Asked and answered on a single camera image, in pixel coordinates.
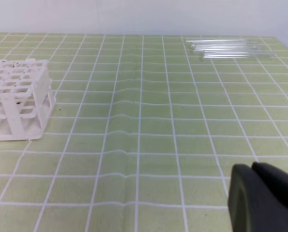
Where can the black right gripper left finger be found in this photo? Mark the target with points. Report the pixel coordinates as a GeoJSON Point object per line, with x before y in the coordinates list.
{"type": "Point", "coordinates": [251, 205]}

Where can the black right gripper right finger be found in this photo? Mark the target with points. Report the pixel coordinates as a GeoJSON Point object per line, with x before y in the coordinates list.
{"type": "Point", "coordinates": [275, 179]}

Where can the green grid tablecloth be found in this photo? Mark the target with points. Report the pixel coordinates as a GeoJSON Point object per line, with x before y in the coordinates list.
{"type": "Point", "coordinates": [143, 135]}

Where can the spare glass test tube bottom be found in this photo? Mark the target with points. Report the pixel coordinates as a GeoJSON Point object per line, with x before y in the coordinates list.
{"type": "Point", "coordinates": [237, 55]}

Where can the spare glass test tube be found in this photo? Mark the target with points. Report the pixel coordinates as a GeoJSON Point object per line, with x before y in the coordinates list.
{"type": "Point", "coordinates": [225, 47]}
{"type": "Point", "coordinates": [237, 55]}
{"type": "Point", "coordinates": [220, 41]}

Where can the spare glass test tube middle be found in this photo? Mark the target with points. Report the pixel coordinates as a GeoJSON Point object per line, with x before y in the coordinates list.
{"type": "Point", "coordinates": [225, 47]}

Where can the spare glass test tube top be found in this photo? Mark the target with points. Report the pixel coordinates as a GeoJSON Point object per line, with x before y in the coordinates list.
{"type": "Point", "coordinates": [220, 41]}

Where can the white plastic test tube rack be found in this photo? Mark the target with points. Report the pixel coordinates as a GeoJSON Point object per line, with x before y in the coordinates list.
{"type": "Point", "coordinates": [26, 99]}

